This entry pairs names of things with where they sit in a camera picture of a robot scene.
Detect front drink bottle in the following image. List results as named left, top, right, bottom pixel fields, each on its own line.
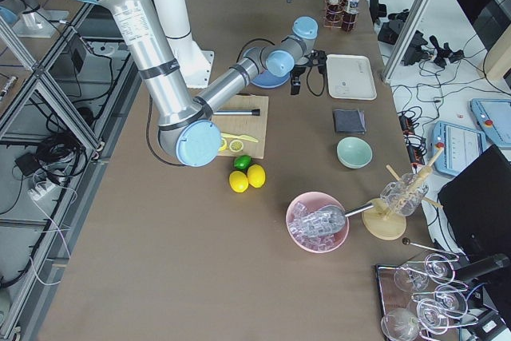
left=341, top=0, right=359, bottom=32

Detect glass mug on stand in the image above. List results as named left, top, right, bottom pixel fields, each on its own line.
left=380, top=173, right=429, bottom=216

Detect upper whole lemon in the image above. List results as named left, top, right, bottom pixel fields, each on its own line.
left=247, top=165, right=266, bottom=188

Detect lower whole lemon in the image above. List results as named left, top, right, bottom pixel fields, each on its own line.
left=228, top=170, right=249, bottom=193

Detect wine glass rack tray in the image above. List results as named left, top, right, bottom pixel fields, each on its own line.
left=374, top=252, right=508, bottom=341

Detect copper wire bottle rack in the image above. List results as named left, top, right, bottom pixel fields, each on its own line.
left=323, top=0, right=359, bottom=32

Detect green lime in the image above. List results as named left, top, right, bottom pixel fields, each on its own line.
left=233, top=155, right=252, bottom=171

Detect lower lemon slice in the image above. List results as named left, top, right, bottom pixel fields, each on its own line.
left=228, top=139, right=244, bottom=153

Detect whole lemon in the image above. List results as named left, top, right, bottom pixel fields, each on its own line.
left=247, top=165, right=266, bottom=188
left=228, top=170, right=249, bottom=193

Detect blue teach pendant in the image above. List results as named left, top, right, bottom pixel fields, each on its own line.
left=431, top=121, right=487, bottom=176
left=469, top=98, right=511, bottom=149

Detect steel muddler black tip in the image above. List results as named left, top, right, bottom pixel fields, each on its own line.
left=214, top=109, right=261, bottom=116

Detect yellow plastic knife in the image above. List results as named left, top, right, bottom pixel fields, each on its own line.
left=221, top=133, right=259, bottom=143

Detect blue round plate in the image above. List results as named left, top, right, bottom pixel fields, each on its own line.
left=242, top=47, right=290, bottom=89

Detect mint green bowl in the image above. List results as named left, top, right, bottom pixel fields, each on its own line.
left=336, top=137, right=373, bottom=169

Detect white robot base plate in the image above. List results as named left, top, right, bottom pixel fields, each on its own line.
left=180, top=38, right=215, bottom=89

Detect upper lemon slice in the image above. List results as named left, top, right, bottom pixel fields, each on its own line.
left=218, top=137, right=228, bottom=152

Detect drink bottle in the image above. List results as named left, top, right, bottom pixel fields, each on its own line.
left=326, top=0, right=342, bottom=26
left=341, top=0, right=359, bottom=32

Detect metal ice scoop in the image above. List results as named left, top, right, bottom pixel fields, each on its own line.
left=315, top=203, right=374, bottom=236

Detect wooden cup stand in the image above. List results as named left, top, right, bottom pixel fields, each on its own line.
left=362, top=148, right=443, bottom=240

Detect left back drink bottle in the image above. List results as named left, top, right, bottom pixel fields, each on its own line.
left=326, top=0, right=342, bottom=26

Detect cream rabbit tray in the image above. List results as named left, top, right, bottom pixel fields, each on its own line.
left=327, top=54, right=377, bottom=101

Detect pink ice bowl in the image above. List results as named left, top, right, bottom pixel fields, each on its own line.
left=286, top=192, right=350, bottom=253

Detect grey folded cloth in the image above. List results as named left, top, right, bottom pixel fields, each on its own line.
left=333, top=109, right=366, bottom=134

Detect lemon slice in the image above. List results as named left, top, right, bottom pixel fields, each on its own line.
left=228, top=139, right=244, bottom=153
left=218, top=137, right=228, bottom=152

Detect wooden cutting board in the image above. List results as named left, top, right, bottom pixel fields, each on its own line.
left=212, top=95, right=269, bottom=159

